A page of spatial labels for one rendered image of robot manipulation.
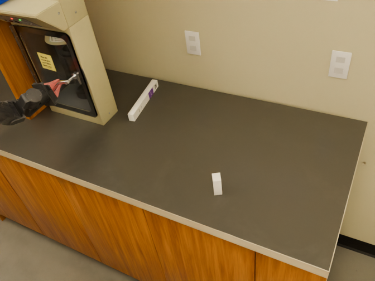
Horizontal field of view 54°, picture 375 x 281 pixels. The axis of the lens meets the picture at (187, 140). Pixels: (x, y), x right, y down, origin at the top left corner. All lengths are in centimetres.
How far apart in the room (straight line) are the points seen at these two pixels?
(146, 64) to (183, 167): 72
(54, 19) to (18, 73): 48
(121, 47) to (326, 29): 102
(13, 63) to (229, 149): 100
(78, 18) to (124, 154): 55
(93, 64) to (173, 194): 63
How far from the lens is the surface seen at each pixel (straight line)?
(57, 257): 252
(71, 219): 199
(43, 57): 166
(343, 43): 151
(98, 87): 163
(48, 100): 155
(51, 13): 141
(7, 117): 143
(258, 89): 172
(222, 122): 159
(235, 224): 125
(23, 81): 184
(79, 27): 151
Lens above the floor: 197
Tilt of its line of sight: 43 degrees down
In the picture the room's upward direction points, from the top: 9 degrees counter-clockwise
